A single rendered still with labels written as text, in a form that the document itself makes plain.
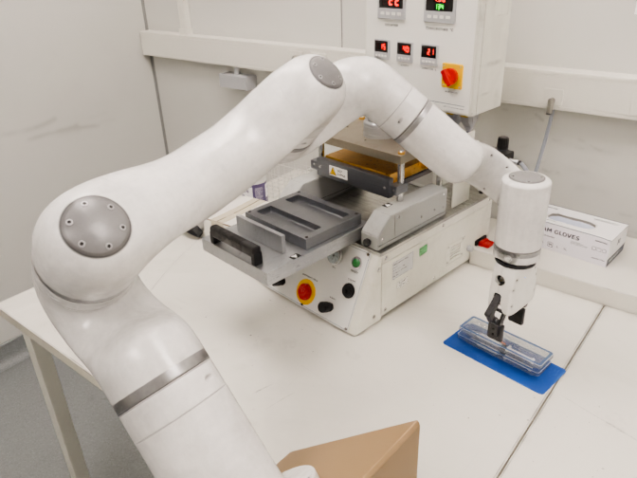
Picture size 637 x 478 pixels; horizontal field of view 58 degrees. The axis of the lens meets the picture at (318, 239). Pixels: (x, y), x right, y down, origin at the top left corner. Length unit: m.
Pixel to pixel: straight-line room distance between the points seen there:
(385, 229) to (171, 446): 0.72
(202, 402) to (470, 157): 0.61
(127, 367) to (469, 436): 0.64
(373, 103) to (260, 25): 1.30
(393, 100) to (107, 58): 1.84
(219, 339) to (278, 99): 0.66
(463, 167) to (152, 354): 0.61
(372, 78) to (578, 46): 0.80
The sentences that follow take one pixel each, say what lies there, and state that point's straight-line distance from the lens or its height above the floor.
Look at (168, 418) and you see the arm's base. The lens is 0.66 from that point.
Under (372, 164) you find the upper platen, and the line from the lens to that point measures 1.35.
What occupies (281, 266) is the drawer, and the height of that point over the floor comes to 0.97.
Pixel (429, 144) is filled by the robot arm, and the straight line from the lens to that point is 1.00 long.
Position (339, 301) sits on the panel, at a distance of 1.29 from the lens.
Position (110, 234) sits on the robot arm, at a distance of 0.63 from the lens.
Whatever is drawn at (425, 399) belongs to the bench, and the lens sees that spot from 1.14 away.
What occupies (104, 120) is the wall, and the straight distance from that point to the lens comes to 2.67.
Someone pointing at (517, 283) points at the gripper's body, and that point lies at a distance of 1.12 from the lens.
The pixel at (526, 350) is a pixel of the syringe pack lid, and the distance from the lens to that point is 1.22.
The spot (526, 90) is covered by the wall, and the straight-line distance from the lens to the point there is 1.67.
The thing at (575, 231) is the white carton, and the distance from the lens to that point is 1.55.
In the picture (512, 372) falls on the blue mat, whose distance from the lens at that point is 1.23.
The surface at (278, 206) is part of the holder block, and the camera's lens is 1.30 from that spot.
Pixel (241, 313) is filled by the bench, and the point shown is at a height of 0.75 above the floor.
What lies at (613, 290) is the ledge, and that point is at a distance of 1.47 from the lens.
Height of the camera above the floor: 1.52
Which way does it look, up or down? 27 degrees down
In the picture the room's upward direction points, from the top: 2 degrees counter-clockwise
